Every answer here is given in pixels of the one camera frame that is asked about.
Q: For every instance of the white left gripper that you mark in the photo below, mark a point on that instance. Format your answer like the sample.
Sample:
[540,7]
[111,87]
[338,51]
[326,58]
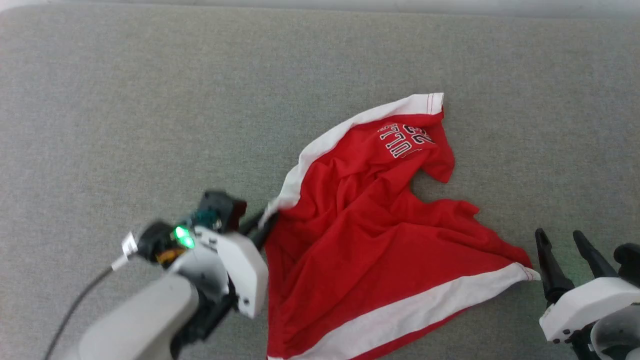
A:
[245,270]

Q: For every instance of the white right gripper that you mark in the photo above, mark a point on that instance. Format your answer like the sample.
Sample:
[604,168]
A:
[585,305]

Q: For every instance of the red shorts with white trim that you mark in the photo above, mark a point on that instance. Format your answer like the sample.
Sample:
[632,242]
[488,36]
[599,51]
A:
[360,225]

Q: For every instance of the grey fabric sofa cushion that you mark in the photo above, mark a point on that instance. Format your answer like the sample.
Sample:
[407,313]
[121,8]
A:
[150,100]

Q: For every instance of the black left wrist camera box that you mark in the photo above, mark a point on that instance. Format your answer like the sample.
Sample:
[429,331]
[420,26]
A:
[222,207]

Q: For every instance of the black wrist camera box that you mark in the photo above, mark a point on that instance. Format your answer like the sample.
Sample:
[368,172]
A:
[630,262]
[222,207]

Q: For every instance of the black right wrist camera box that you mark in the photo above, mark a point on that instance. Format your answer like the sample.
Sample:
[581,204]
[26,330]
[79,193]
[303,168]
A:
[630,262]

